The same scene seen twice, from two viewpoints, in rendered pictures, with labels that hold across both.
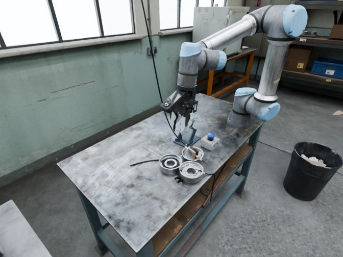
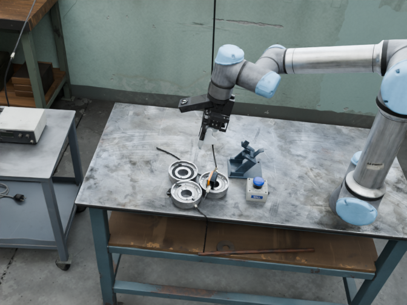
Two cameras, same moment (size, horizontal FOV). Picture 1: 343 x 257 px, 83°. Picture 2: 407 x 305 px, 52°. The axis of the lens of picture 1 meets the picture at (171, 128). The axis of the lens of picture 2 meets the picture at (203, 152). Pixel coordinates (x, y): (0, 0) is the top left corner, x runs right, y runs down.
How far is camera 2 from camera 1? 95 cm
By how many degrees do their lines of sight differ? 39
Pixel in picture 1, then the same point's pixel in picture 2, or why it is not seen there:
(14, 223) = (60, 129)
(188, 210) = (182, 243)
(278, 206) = not seen: outside the picture
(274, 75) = (369, 155)
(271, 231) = not seen: outside the picture
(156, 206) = (125, 192)
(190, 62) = (217, 70)
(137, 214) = (106, 184)
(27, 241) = (53, 147)
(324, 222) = not seen: outside the picture
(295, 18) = (397, 84)
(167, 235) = (139, 240)
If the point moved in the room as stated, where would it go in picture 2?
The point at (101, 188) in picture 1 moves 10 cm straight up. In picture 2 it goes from (113, 146) to (111, 126)
